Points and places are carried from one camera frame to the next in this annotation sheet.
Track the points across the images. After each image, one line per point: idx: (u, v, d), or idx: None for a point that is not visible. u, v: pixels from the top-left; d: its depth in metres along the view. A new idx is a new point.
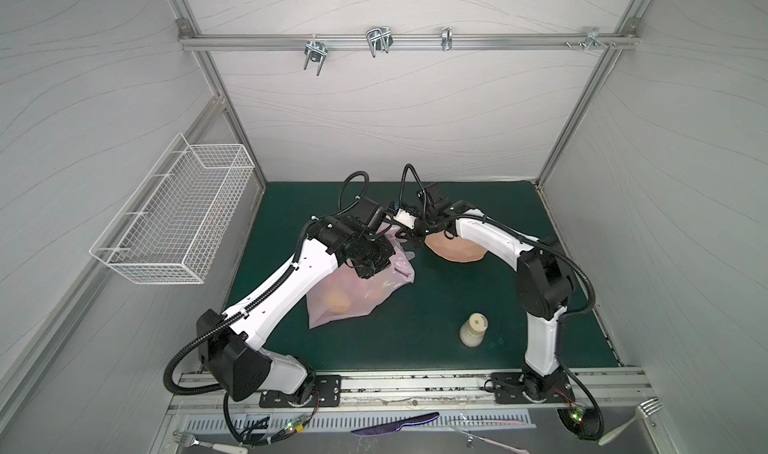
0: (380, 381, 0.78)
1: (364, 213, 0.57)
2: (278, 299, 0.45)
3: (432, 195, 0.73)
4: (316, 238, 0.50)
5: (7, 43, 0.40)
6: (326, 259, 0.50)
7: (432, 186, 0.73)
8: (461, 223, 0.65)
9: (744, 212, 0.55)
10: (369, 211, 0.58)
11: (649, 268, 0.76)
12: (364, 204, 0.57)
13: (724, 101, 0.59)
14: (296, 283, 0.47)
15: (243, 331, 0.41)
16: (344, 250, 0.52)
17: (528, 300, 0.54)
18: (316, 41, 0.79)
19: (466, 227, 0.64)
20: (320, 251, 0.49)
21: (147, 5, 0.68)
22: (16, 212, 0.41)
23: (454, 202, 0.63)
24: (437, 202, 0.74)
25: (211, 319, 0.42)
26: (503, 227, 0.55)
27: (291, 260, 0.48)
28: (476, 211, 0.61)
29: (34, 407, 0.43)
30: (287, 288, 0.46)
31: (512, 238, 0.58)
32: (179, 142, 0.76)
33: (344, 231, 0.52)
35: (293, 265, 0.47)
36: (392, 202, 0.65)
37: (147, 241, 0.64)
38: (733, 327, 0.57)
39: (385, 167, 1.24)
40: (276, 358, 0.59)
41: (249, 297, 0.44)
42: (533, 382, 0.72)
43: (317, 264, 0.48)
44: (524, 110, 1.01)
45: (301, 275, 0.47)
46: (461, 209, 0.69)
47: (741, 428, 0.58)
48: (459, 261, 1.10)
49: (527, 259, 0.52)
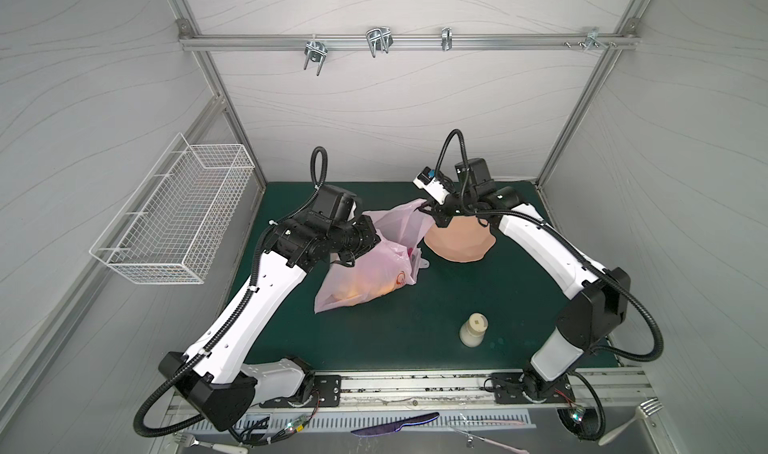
0: (380, 381, 0.78)
1: (325, 205, 0.50)
2: (244, 326, 0.42)
3: (475, 175, 0.60)
4: (274, 250, 0.44)
5: (8, 42, 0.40)
6: (287, 272, 0.45)
7: (476, 161, 0.60)
8: (508, 220, 0.55)
9: (744, 212, 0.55)
10: (331, 204, 0.51)
11: (649, 268, 0.76)
12: (324, 195, 0.49)
13: (724, 101, 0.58)
14: (258, 307, 0.43)
15: (208, 371, 0.38)
16: (309, 256, 0.47)
17: (570, 330, 0.48)
18: (316, 41, 0.79)
19: (513, 229, 0.55)
20: (280, 264, 0.43)
21: (146, 5, 0.68)
22: (16, 212, 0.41)
23: (502, 186, 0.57)
24: (481, 186, 0.62)
25: (170, 363, 0.38)
26: (567, 244, 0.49)
27: (249, 282, 0.42)
28: (528, 209, 0.56)
29: (35, 406, 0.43)
30: (252, 314, 0.42)
31: (572, 258, 0.49)
32: (179, 142, 0.76)
33: (304, 235, 0.46)
35: (251, 287, 0.42)
36: (426, 167, 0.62)
37: (148, 241, 0.64)
38: (734, 328, 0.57)
39: (385, 166, 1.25)
40: (265, 370, 0.57)
41: (210, 331, 0.40)
42: (533, 380, 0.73)
43: (278, 281, 0.44)
44: (523, 110, 1.01)
45: (264, 295, 0.43)
46: (507, 196, 0.58)
47: (741, 429, 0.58)
48: (459, 261, 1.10)
49: (592, 293, 0.44)
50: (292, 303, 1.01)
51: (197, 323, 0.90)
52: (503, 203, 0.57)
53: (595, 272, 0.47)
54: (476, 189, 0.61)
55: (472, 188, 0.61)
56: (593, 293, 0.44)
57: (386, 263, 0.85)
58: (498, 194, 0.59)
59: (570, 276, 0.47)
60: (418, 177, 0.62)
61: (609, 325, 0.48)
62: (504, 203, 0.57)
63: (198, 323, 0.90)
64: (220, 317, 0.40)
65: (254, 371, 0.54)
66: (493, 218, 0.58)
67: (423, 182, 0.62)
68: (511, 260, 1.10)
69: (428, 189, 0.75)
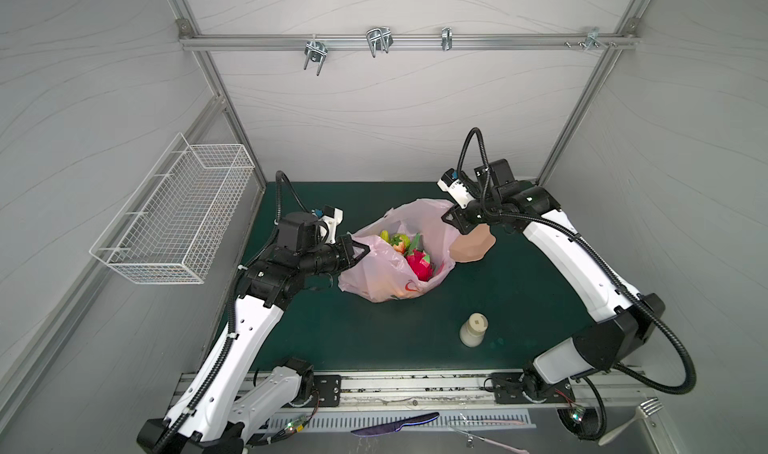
0: (380, 382, 0.78)
1: (288, 239, 0.51)
2: (228, 376, 0.42)
3: (498, 176, 0.56)
4: (250, 295, 0.45)
5: (7, 42, 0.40)
6: (264, 313, 0.46)
7: (498, 163, 0.56)
8: (537, 227, 0.50)
9: (744, 212, 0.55)
10: (294, 237, 0.52)
11: (650, 268, 0.76)
12: (284, 229, 0.49)
13: (725, 101, 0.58)
14: (239, 354, 0.43)
15: (194, 430, 0.37)
16: (285, 294, 0.50)
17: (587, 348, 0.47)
18: (316, 41, 0.79)
19: (541, 237, 0.50)
20: (257, 306, 0.45)
21: (146, 5, 0.68)
22: (16, 212, 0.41)
23: (530, 187, 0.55)
24: (504, 186, 0.56)
25: (151, 430, 0.37)
26: (602, 264, 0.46)
27: (227, 330, 0.43)
28: (555, 214, 0.51)
29: (35, 406, 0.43)
30: (234, 363, 0.43)
31: (608, 280, 0.45)
32: (179, 142, 0.76)
33: (279, 273, 0.48)
35: (230, 335, 0.43)
36: (451, 168, 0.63)
37: (147, 241, 0.64)
38: (735, 329, 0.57)
39: (384, 167, 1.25)
40: (251, 403, 0.53)
41: (192, 388, 0.39)
42: (533, 378, 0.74)
43: (257, 324, 0.45)
44: (524, 110, 1.01)
45: (243, 342, 0.44)
46: (537, 197, 0.52)
47: (741, 430, 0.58)
48: (459, 261, 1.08)
49: (626, 324, 0.41)
50: (292, 304, 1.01)
51: (197, 323, 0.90)
52: (531, 206, 0.51)
53: (630, 299, 0.43)
54: (498, 189, 0.56)
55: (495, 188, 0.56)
56: (627, 323, 0.41)
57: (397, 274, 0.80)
58: (526, 196, 0.53)
59: (600, 298, 0.44)
60: (442, 177, 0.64)
61: (631, 349, 0.42)
62: (533, 205, 0.51)
63: (198, 323, 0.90)
64: (201, 372, 0.40)
65: (242, 406, 0.51)
66: (520, 222, 0.52)
67: (447, 183, 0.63)
68: (511, 260, 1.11)
69: (451, 190, 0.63)
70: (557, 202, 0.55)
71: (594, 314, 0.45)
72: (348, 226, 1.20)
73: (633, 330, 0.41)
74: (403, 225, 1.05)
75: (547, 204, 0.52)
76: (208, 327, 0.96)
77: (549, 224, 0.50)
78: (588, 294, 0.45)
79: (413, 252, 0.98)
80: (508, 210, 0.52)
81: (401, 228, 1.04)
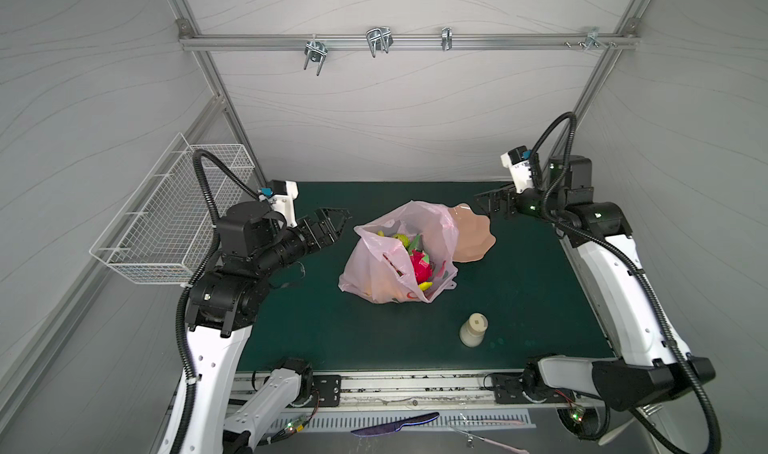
0: (380, 382, 0.78)
1: (235, 244, 0.40)
2: (201, 420, 0.37)
3: (572, 178, 0.49)
4: (201, 325, 0.37)
5: (6, 42, 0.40)
6: (223, 343, 0.38)
7: (578, 164, 0.48)
8: (593, 245, 0.45)
9: (744, 211, 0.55)
10: (240, 241, 0.41)
11: (651, 268, 0.75)
12: (226, 234, 0.38)
13: (725, 101, 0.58)
14: (207, 395, 0.38)
15: None
16: (243, 309, 0.40)
17: (605, 386, 0.45)
18: (316, 41, 0.79)
19: (597, 258, 0.45)
20: (214, 338, 0.37)
21: (146, 5, 0.68)
22: (16, 211, 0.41)
23: (602, 204, 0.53)
24: (576, 192, 0.50)
25: None
26: (656, 310, 0.41)
27: (187, 376, 0.36)
28: (625, 240, 0.45)
29: (36, 406, 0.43)
30: (205, 405, 0.37)
31: (655, 331, 0.40)
32: (179, 142, 0.76)
33: (231, 286, 0.38)
35: (191, 380, 0.36)
36: (524, 146, 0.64)
37: (147, 241, 0.64)
38: (736, 329, 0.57)
39: (385, 167, 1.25)
40: (255, 409, 0.52)
41: (167, 438, 0.35)
42: (533, 373, 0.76)
43: (218, 359, 0.38)
44: (524, 110, 1.01)
45: (208, 380, 0.37)
46: (606, 216, 0.46)
47: (741, 430, 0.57)
48: (459, 261, 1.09)
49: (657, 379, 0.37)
50: (293, 304, 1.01)
51: None
52: (596, 224, 0.46)
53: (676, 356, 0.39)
54: (567, 193, 0.50)
55: (566, 190, 0.51)
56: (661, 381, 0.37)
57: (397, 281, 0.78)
58: (595, 211, 0.47)
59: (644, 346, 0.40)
60: (511, 153, 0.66)
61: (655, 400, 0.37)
62: (600, 223, 0.46)
63: None
64: (172, 418, 0.35)
65: (244, 414, 0.50)
66: (577, 237, 0.48)
67: (514, 161, 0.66)
68: (511, 260, 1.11)
69: (514, 169, 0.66)
70: (629, 227, 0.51)
71: (628, 357, 0.42)
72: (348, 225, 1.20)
73: (666, 386, 0.37)
74: (403, 225, 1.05)
75: (616, 225, 0.46)
76: None
77: (609, 248, 0.44)
78: (629, 336, 0.42)
79: (413, 252, 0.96)
80: (568, 220, 0.47)
81: (400, 227, 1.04)
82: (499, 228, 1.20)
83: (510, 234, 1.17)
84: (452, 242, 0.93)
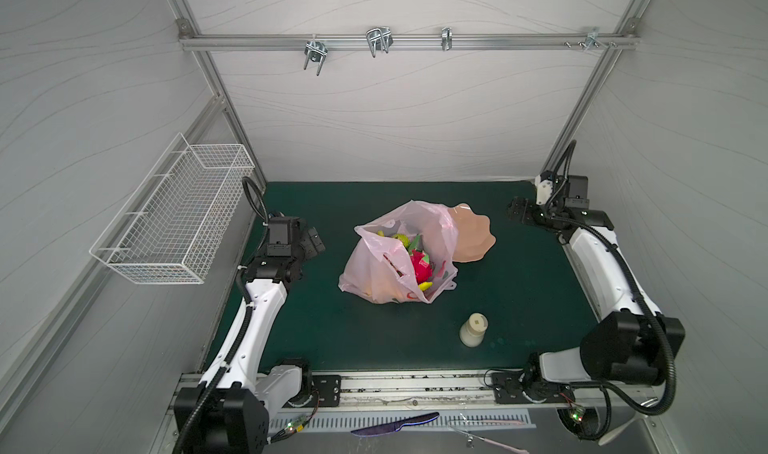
0: (381, 382, 0.78)
1: (279, 234, 0.60)
2: (253, 338, 0.47)
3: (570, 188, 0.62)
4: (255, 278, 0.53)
5: (7, 43, 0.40)
6: (272, 288, 0.53)
7: (575, 179, 0.61)
8: (581, 232, 0.55)
9: (743, 212, 0.57)
10: (285, 231, 0.61)
11: (651, 268, 0.75)
12: (275, 226, 0.58)
13: (725, 100, 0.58)
14: (260, 320, 0.50)
15: (235, 381, 0.41)
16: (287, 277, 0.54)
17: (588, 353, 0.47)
18: (316, 41, 0.79)
19: (583, 242, 0.54)
20: (264, 283, 0.52)
21: (146, 5, 0.68)
22: (16, 212, 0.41)
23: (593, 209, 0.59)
24: (572, 200, 0.62)
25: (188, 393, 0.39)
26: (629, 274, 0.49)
27: (245, 302, 0.49)
28: (607, 230, 0.54)
29: (35, 406, 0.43)
30: (257, 326, 0.49)
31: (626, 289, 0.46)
32: (179, 142, 0.76)
33: (277, 263, 0.55)
35: (249, 304, 0.49)
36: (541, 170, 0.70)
37: (147, 241, 0.64)
38: (735, 329, 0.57)
39: (384, 167, 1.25)
40: (265, 386, 0.55)
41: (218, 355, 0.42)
42: (533, 368, 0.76)
43: (270, 297, 0.52)
44: (524, 110, 1.01)
45: (260, 311, 0.50)
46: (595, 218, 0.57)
47: (741, 430, 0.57)
48: (459, 261, 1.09)
49: (625, 319, 0.43)
50: (293, 304, 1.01)
51: (197, 323, 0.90)
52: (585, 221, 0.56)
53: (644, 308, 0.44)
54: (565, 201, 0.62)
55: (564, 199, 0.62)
56: (626, 320, 0.43)
57: (397, 281, 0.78)
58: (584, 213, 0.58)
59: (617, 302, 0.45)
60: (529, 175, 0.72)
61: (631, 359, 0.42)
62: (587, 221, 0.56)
63: (198, 323, 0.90)
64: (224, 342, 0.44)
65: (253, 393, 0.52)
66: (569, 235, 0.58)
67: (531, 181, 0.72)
68: (511, 260, 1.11)
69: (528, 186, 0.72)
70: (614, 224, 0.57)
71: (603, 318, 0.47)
72: (348, 225, 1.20)
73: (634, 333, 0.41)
74: (402, 225, 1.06)
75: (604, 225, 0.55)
76: (209, 326, 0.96)
77: (591, 230, 0.55)
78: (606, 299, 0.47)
79: (413, 252, 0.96)
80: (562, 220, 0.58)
81: (400, 227, 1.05)
82: (499, 228, 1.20)
83: (511, 234, 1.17)
84: (452, 242, 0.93)
